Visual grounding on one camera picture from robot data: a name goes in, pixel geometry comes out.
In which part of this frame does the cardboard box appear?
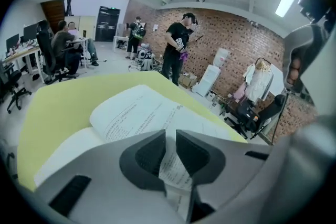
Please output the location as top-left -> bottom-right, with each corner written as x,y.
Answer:
178,73 -> 198,90

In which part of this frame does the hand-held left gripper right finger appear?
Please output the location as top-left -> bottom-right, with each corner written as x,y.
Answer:
175,129 -> 272,224

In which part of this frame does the white desk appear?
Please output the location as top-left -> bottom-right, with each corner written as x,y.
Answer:
2,46 -> 43,82

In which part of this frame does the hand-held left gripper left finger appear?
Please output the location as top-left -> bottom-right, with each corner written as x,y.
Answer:
34,129 -> 190,224

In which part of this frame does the small white table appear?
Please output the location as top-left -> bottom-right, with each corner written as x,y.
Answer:
113,35 -> 132,54

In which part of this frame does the white water dispenser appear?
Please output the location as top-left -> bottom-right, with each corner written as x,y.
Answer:
192,47 -> 231,98

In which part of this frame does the white board panel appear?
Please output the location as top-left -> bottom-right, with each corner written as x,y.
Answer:
267,63 -> 286,95

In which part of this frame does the green backpack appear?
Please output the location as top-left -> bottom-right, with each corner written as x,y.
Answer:
132,22 -> 146,40

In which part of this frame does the black office chair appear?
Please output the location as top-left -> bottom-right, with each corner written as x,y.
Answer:
224,93 -> 287,140
0,59 -> 33,114
36,20 -> 77,85

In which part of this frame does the clothes rack with garments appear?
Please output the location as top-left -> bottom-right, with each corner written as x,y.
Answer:
242,57 -> 275,103

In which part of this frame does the beige cabinet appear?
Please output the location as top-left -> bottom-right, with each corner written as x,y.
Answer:
65,15 -> 97,41

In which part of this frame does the person's right hand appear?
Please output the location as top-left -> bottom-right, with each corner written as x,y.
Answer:
285,56 -> 303,86

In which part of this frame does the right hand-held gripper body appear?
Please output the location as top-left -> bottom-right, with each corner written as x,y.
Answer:
282,23 -> 329,95

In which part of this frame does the black computer monitor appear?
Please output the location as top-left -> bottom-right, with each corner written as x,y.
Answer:
23,23 -> 40,43
5,33 -> 20,51

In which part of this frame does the brown staircase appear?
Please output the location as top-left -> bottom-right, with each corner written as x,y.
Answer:
40,0 -> 66,35

